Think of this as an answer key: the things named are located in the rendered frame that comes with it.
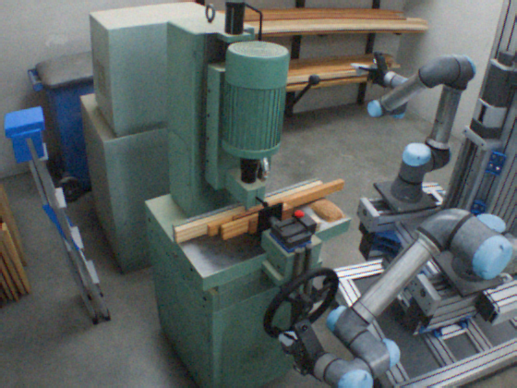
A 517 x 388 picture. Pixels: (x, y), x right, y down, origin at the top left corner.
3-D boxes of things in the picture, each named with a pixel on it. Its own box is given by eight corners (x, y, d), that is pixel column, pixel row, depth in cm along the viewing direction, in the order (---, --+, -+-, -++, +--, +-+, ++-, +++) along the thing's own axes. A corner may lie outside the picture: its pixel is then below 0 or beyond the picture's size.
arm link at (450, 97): (410, 164, 189) (438, 50, 158) (430, 159, 196) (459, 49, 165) (429, 178, 181) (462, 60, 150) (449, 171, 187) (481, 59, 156)
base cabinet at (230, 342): (213, 410, 180) (211, 315, 139) (158, 324, 218) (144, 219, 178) (293, 369, 202) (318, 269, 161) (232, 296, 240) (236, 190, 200)
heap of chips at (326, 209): (329, 224, 153) (330, 217, 152) (307, 205, 161) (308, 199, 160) (346, 216, 157) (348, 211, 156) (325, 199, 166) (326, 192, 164)
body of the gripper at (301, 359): (291, 369, 117) (316, 386, 106) (285, 345, 115) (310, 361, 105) (313, 357, 120) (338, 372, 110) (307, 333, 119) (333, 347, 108)
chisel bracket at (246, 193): (246, 212, 141) (247, 191, 136) (223, 190, 150) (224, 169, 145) (265, 206, 145) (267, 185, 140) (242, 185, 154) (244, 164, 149)
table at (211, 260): (218, 312, 125) (218, 299, 121) (173, 250, 145) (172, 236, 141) (366, 245, 154) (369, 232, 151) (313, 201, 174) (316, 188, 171)
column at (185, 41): (192, 225, 163) (192, 32, 122) (168, 194, 178) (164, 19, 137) (243, 208, 174) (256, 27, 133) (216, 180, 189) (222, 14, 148)
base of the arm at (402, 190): (410, 183, 196) (415, 164, 190) (427, 201, 184) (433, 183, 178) (383, 186, 192) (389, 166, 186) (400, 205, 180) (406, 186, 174)
